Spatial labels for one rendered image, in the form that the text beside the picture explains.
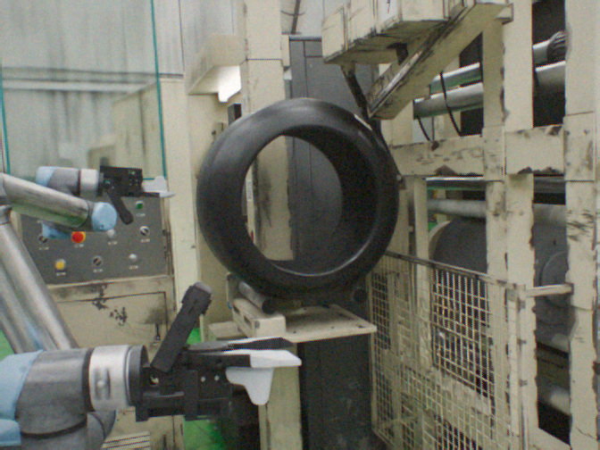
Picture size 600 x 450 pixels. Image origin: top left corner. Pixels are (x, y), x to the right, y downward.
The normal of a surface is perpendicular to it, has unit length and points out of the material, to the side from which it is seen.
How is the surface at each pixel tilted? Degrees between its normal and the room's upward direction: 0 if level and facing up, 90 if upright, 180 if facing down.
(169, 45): 90
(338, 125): 80
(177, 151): 90
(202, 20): 90
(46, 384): 76
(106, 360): 40
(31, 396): 93
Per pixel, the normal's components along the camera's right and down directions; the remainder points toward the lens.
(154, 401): 0.07, -0.05
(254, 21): 0.29, 0.07
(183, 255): 0.51, 0.05
